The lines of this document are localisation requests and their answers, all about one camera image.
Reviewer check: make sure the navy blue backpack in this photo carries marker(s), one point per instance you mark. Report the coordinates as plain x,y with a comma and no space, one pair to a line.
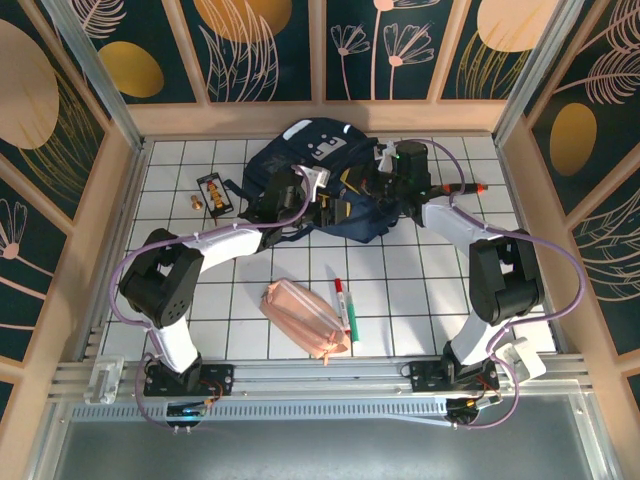
300,150

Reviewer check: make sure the red capped white marker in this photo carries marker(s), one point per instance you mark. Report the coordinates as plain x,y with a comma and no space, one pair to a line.
340,300

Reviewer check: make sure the pink pencil case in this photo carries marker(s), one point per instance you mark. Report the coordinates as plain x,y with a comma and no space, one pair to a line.
300,310

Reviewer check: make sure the green marker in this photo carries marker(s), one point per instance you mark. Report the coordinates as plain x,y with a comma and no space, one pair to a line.
353,320

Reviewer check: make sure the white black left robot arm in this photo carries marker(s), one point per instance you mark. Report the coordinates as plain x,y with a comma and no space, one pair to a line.
225,245

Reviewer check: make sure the black tray with gold parts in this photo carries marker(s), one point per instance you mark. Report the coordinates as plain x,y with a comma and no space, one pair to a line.
215,195

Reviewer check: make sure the small brass knob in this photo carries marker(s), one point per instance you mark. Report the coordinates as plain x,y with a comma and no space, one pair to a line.
195,202

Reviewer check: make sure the grey metal sheet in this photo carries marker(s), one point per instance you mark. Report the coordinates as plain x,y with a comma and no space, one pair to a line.
320,450

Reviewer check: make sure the aluminium mounting rail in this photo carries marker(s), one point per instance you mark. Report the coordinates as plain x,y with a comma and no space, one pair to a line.
320,377

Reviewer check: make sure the aluminium corner post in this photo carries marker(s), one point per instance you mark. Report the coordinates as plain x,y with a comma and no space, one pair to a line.
102,85
535,75

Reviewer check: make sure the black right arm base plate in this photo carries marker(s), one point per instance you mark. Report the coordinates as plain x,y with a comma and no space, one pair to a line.
425,377

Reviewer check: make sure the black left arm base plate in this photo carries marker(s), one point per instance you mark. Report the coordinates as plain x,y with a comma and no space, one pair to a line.
220,377

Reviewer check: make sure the white plastic bracket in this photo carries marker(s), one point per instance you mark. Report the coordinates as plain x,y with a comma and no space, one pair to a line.
525,360
102,380

